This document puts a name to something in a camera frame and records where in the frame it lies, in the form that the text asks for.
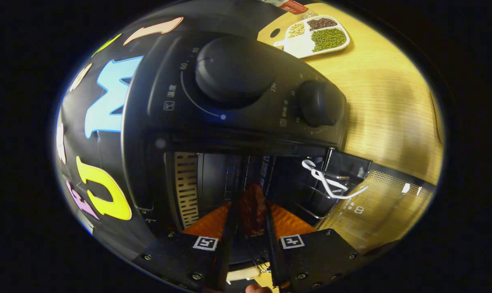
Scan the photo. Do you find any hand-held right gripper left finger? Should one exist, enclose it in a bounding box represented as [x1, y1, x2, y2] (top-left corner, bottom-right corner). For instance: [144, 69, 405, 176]
[133, 195, 242, 293]

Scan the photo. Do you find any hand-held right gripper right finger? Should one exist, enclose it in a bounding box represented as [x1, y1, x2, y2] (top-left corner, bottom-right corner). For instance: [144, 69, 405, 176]
[264, 197, 379, 290]

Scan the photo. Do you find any red-brown meat piece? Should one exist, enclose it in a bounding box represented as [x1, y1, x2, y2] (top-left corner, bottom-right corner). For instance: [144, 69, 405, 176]
[240, 182, 268, 236]

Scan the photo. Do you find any black electric oven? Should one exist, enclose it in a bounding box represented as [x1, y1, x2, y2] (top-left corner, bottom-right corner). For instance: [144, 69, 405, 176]
[121, 32, 437, 281]

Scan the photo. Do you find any white divided plate with beans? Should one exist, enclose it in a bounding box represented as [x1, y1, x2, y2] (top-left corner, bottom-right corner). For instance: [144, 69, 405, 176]
[273, 15, 350, 59]

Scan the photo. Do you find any clear plastic bottle red label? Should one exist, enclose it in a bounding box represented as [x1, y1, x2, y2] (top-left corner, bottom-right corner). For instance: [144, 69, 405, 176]
[266, 0, 308, 15]

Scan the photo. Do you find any white looped strap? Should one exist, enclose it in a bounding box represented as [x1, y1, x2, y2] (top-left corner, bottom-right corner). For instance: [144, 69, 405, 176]
[302, 159, 369, 200]

